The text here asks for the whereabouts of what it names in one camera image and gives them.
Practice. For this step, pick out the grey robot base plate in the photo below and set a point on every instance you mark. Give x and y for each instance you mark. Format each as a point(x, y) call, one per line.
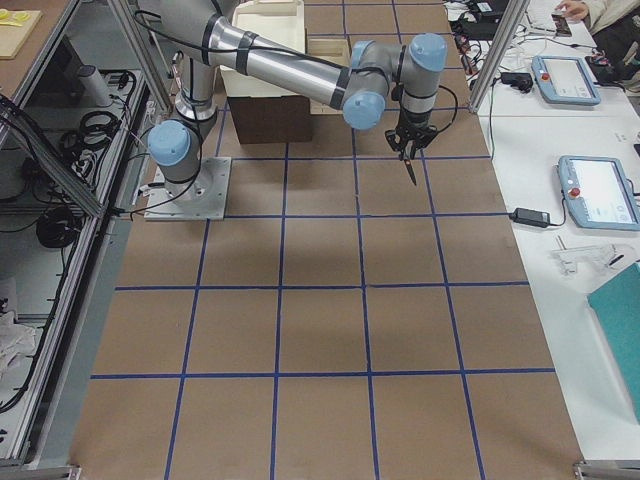
point(205, 199)

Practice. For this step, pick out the person's hand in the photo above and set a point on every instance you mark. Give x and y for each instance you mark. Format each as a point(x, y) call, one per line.
point(573, 10)

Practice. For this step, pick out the grey cylinder speaker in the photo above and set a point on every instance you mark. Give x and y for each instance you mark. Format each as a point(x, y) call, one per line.
point(94, 84)

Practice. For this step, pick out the wooden board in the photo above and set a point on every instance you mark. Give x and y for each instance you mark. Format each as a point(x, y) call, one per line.
point(16, 26)

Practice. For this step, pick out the light wooden drawer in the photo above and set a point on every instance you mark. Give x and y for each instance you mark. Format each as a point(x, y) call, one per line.
point(335, 50)

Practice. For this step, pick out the near blue teach pendant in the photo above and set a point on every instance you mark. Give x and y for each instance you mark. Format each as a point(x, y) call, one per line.
point(597, 193)

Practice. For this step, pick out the far blue teach pendant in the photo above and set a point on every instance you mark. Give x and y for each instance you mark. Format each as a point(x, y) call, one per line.
point(564, 80)

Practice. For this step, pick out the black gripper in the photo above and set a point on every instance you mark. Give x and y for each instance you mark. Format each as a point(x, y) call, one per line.
point(415, 129)

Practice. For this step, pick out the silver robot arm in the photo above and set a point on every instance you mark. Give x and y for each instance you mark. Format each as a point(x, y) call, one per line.
point(408, 74)

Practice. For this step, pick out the orange grey handled scissors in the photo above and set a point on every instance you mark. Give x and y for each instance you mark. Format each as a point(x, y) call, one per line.
point(407, 156)

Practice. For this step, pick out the black power adapter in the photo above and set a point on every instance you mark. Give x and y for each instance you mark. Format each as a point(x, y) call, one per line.
point(530, 217)

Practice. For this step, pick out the aluminium frame post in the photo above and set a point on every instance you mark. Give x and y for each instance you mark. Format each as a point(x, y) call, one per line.
point(501, 41)

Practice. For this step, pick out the blue teach pendant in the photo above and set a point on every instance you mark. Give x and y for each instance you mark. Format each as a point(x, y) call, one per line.
point(597, 193)
point(564, 80)

